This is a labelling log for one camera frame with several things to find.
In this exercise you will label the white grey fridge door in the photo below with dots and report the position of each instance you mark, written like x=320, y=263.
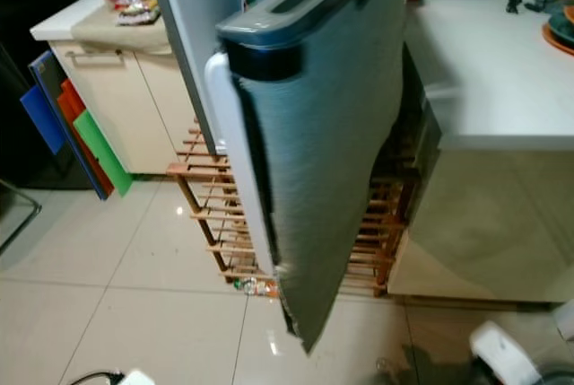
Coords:
x=233, y=152

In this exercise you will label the blue cutting board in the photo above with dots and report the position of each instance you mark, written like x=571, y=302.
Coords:
x=40, y=118

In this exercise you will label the red cutting board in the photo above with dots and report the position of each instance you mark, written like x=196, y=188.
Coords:
x=70, y=100

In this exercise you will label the green cutting board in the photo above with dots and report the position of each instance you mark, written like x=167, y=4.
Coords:
x=103, y=152

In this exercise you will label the dark blue-edged board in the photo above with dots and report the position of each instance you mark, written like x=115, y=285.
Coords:
x=47, y=66

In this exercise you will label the tall black appliance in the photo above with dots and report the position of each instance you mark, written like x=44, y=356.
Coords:
x=22, y=35

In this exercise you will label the beige kitchen cabinet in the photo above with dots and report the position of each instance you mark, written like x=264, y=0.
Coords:
x=143, y=107

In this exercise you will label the beige woven table mat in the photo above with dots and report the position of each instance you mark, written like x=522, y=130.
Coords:
x=99, y=30

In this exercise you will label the wooden slatted rack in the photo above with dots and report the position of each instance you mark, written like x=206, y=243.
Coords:
x=193, y=169

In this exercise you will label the small plastic bottle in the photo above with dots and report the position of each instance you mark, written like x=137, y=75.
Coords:
x=256, y=286

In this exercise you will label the large woven cloth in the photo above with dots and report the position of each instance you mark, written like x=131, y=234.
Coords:
x=332, y=179

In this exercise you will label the white table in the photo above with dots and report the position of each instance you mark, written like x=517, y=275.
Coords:
x=484, y=223

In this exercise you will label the black metal chair frame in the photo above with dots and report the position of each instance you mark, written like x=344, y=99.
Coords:
x=34, y=214

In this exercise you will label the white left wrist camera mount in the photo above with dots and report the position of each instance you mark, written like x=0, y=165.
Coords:
x=136, y=378

